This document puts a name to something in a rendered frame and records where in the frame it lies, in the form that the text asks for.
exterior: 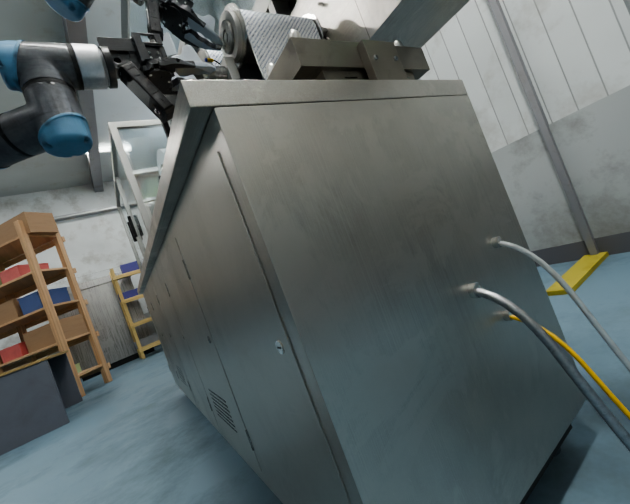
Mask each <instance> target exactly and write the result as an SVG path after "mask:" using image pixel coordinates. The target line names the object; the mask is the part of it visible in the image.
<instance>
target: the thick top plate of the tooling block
mask: <svg viewBox="0 0 630 504"><path fill-rule="evenodd" d="M358 44H359V43H358V42H346V41H334V40H322V39H311V38H299V37H290V38H289V40H288V42H287V44H286V46H285V47H284V49H283V51H282V53H281V55H280V57H279V58H278V60H277V62H276V64H275V66H274V67H273V69H272V71H271V73H270V75H269V77H268V78H267V80H315V79H316V78H317V76H318V75H319V74H320V72H321V71H322V70H332V71H366V70H365V67H364V65H363V62H362V60H361V57H360V54H359V52H358V49H357V47H356V46H357V45H358ZM395 48H396V50H397V53H398V56H399V58H400V61H401V63H402V66H403V68H404V71H405V72H412V73H413V75H414V78H415V80H418V79H420V78H421V77H422V76H423V75H424V74H425V73H427V72H428V71H429V70H430V68H429V65H428V63H427V60H426V58H425V55H424V53H423V50H422V48H417V47H405V46H395Z"/></svg>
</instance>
